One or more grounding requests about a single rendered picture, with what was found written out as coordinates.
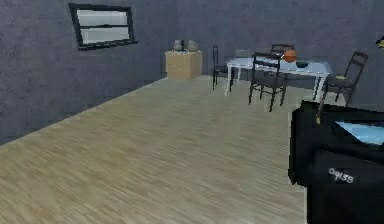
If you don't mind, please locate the light wooden cabinet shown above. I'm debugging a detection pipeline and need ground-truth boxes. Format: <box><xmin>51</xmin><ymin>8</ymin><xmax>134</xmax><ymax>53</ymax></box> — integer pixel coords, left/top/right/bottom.
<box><xmin>164</xmin><ymin>49</ymin><xmax>203</xmax><ymax>81</ymax></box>

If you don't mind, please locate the white dining table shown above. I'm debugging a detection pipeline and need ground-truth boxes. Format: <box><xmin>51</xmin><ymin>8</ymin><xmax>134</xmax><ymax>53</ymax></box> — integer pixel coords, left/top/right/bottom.
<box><xmin>223</xmin><ymin>57</ymin><xmax>333</xmax><ymax>102</ymax></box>

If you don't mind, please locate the orange round pot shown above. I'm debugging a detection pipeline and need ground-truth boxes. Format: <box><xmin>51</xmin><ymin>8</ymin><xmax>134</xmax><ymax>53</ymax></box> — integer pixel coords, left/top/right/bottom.
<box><xmin>283</xmin><ymin>48</ymin><xmax>298</xmax><ymax>64</ymax></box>

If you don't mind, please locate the black television set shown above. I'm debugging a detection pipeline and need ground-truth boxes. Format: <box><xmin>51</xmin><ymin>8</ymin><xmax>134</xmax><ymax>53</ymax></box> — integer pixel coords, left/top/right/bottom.
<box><xmin>287</xmin><ymin>100</ymin><xmax>384</xmax><ymax>224</ymax></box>

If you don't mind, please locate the black framed window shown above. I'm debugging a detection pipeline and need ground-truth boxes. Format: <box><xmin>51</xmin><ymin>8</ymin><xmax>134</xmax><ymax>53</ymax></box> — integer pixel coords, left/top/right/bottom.
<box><xmin>68</xmin><ymin>2</ymin><xmax>139</xmax><ymax>52</ymax></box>

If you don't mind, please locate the black dining chair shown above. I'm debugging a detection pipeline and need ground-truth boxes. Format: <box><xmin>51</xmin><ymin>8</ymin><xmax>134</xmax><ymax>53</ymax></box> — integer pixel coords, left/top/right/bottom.
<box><xmin>269</xmin><ymin>43</ymin><xmax>296</xmax><ymax>58</ymax></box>
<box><xmin>211</xmin><ymin>44</ymin><xmax>235</xmax><ymax>91</ymax></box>
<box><xmin>247</xmin><ymin>51</ymin><xmax>289</xmax><ymax>113</ymax></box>
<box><xmin>315</xmin><ymin>50</ymin><xmax>370</xmax><ymax>125</ymax></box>

